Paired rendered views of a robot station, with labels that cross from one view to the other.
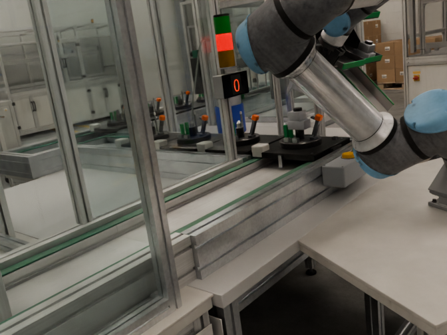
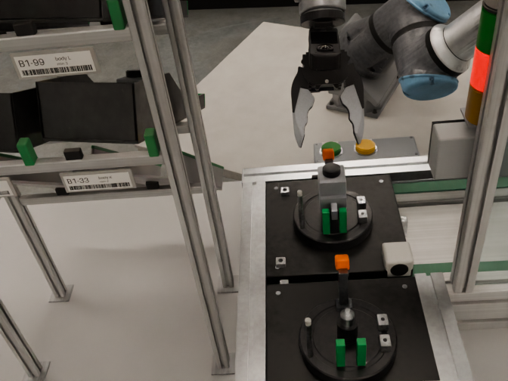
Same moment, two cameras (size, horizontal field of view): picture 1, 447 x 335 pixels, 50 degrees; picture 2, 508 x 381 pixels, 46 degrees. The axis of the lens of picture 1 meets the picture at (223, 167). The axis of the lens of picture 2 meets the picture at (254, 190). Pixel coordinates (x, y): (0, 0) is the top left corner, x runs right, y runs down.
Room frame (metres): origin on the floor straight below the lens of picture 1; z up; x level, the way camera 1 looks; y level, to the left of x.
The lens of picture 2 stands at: (2.13, 0.26, 1.72)
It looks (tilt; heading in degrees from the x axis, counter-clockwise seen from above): 41 degrees down; 234
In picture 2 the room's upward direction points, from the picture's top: 8 degrees counter-clockwise
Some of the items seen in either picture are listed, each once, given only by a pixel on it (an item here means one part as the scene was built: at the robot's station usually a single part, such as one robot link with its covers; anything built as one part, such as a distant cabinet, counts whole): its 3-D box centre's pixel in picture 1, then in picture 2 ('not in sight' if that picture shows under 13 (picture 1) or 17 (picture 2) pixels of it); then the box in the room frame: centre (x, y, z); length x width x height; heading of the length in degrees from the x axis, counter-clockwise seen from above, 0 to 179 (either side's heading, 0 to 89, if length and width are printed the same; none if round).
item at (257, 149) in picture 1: (260, 150); (397, 259); (1.58, -0.13, 0.97); 0.05 x 0.05 x 0.04; 48
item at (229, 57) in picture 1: (226, 58); (487, 100); (1.52, -0.05, 1.28); 0.05 x 0.05 x 0.05
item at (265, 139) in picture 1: (239, 131); (347, 326); (1.76, -0.08, 1.01); 0.24 x 0.24 x 0.13; 48
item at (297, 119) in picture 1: (295, 117); (332, 187); (1.59, -0.26, 1.06); 0.08 x 0.04 x 0.07; 48
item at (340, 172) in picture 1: (349, 166); (365, 159); (1.38, -0.37, 0.93); 0.21 x 0.07 x 0.06; 138
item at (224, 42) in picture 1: (224, 42); (494, 65); (1.52, -0.05, 1.33); 0.05 x 0.05 x 0.05
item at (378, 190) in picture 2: (300, 147); (332, 225); (1.59, -0.27, 0.96); 0.24 x 0.24 x 0.02; 48
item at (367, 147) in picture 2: (348, 156); (365, 148); (1.38, -0.37, 0.96); 0.04 x 0.04 x 0.02
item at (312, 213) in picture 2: (300, 141); (332, 217); (1.59, -0.27, 0.98); 0.14 x 0.14 x 0.02
